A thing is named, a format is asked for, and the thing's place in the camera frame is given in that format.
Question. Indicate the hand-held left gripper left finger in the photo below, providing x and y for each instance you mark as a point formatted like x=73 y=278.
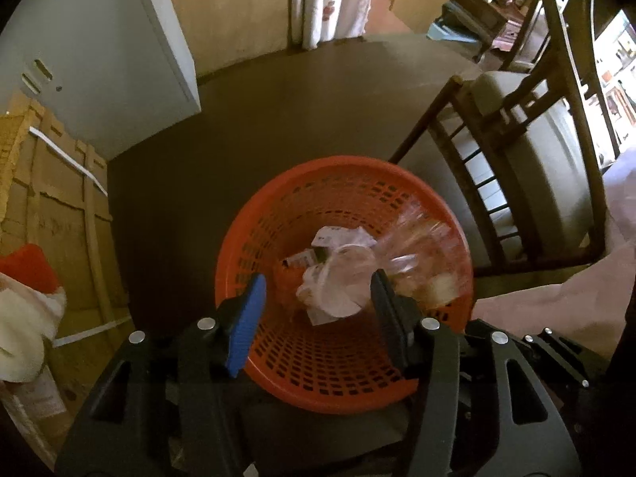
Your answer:
x=246 y=328

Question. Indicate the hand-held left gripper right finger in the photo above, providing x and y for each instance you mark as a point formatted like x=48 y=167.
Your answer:
x=392 y=318

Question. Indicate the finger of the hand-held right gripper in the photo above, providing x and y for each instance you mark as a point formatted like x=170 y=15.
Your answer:
x=556 y=357

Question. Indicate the orange plastic waste basket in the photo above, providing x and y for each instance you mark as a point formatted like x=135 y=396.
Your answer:
x=308 y=357

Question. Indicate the clear plastic wrapper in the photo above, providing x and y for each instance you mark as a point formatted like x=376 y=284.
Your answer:
x=427 y=253

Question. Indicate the pink floral tablecloth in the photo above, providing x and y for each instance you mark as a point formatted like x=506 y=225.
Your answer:
x=571 y=298

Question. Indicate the crumpled white plastic film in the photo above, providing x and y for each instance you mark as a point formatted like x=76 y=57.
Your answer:
x=328 y=288

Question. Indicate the white printed paper scrap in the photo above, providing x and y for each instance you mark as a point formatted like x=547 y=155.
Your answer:
x=343 y=237

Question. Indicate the large cardboard carton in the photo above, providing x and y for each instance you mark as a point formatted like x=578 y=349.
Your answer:
x=54 y=218

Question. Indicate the red and white cloth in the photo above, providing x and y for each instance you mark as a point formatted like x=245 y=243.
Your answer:
x=25 y=318

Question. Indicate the dark spindle wooden chair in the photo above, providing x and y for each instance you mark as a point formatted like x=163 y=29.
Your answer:
x=571 y=59

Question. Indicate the white metal cabinet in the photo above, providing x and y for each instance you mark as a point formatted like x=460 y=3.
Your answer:
x=99 y=59

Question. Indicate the low carved wooden cabinet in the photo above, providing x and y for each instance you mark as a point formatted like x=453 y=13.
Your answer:
x=472 y=10

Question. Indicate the white red floral curtain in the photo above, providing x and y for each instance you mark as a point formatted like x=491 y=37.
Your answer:
x=318 y=0

